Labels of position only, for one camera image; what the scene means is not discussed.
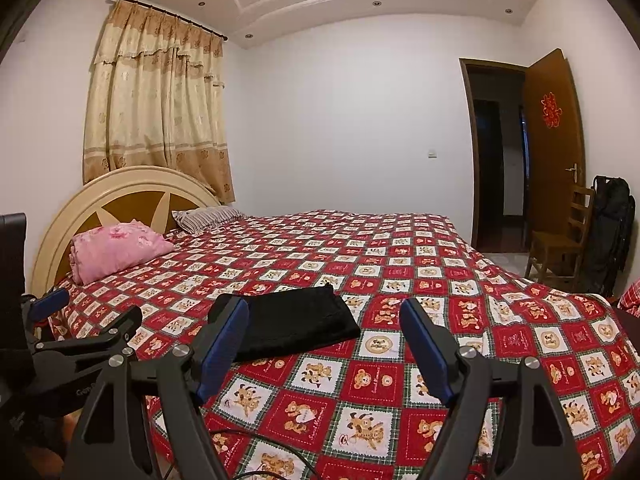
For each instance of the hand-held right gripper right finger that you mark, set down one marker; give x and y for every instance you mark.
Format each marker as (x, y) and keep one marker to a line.
(425, 350)

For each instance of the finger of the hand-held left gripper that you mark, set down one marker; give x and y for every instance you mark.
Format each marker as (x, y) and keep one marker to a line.
(52, 302)
(105, 327)

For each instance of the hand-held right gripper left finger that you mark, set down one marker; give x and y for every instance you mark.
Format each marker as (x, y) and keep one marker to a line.
(222, 347)

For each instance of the black pants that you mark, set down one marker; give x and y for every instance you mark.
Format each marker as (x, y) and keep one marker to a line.
(300, 322)

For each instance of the black panel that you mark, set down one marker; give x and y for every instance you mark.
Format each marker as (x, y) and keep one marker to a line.
(12, 255)

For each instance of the red checked bear bed sheet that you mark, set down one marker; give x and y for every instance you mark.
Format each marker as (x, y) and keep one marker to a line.
(400, 280)

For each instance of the pink pillow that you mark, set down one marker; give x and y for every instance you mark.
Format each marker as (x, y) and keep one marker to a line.
(117, 250)

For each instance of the cream wooden headboard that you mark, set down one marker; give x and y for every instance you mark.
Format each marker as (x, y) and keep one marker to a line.
(125, 200)

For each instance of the striped pillow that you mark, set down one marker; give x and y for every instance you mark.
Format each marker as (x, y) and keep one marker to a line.
(210, 217)

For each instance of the wooden chair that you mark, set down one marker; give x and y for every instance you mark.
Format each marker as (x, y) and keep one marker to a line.
(560, 245)

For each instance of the red cloth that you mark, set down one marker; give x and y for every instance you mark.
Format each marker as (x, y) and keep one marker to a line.
(631, 300)

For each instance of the black bag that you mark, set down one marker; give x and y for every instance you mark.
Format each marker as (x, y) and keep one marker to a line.
(610, 235)

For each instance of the beige patterned curtain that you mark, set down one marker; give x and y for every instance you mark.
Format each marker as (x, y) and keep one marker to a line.
(155, 105)

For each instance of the brown wooden door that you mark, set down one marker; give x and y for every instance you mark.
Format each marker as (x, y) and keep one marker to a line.
(555, 145)

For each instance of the red paper door decoration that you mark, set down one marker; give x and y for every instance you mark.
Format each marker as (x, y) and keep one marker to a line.
(549, 111)

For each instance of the dark curtain rod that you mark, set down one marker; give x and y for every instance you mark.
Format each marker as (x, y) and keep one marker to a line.
(165, 16)

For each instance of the dark door frame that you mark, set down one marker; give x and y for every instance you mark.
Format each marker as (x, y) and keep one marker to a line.
(475, 150)

